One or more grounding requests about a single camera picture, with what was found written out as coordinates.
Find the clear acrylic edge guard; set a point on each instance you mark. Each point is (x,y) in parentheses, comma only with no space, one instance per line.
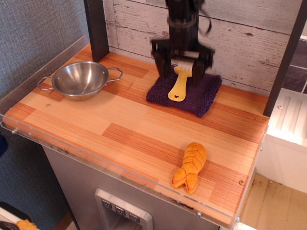
(146,151)

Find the orange plush toy corner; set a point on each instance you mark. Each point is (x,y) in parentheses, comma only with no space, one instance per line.
(26,225)

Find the white toy sink unit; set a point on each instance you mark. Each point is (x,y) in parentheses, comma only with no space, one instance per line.
(283,154)

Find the dark right vertical post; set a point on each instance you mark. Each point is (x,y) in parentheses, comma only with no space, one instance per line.
(287,58)

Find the dark vertical post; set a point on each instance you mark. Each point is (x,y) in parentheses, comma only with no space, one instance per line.
(96,23)
(287,58)

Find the silver toy fridge cabinet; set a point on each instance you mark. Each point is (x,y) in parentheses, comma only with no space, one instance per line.
(79,181)

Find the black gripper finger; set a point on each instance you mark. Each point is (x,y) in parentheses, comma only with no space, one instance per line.
(198,70)
(163,63)

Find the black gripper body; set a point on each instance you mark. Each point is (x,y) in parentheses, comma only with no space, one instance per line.
(183,43)

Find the orange plush shrimp toy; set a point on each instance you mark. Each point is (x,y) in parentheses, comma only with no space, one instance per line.
(194,159)

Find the dark left vertical post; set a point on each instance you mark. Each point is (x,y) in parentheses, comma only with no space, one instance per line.
(96,23)

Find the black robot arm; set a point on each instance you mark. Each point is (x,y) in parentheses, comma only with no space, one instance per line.
(184,11)

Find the steel bowl with handles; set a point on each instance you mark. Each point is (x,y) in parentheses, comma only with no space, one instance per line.
(80,80)

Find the purple folded napkin towel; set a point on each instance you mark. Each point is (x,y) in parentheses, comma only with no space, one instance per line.
(198,98)

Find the yellow brush white bristles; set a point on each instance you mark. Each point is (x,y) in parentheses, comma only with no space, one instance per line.
(183,71)

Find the silver dispenser panel with buttons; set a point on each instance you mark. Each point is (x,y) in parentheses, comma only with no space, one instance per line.
(118,214)

